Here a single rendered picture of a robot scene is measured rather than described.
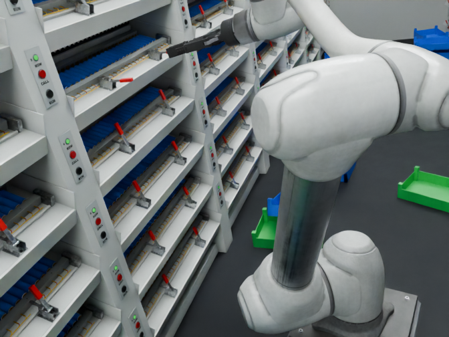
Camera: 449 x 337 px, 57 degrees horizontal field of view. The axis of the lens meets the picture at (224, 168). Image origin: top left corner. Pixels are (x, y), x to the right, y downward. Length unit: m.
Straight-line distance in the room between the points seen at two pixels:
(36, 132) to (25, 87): 0.10
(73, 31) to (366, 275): 0.91
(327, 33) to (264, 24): 0.30
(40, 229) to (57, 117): 0.25
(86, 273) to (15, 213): 0.24
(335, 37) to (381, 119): 0.30
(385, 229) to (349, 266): 0.91
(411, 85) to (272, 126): 0.21
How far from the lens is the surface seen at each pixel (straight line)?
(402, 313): 1.34
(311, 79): 0.60
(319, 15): 0.92
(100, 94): 1.12
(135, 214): 1.27
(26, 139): 0.95
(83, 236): 1.07
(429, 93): 0.65
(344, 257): 1.09
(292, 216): 0.78
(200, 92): 1.59
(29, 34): 0.95
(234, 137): 2.05
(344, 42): 0.86
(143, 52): 1.36
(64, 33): 1.03
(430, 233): 1.99
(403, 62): 0.67
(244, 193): 2.20
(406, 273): 1.79
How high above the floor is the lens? 1.22
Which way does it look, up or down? 28 degrees down
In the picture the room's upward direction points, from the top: 11 degrees counter-clockwise
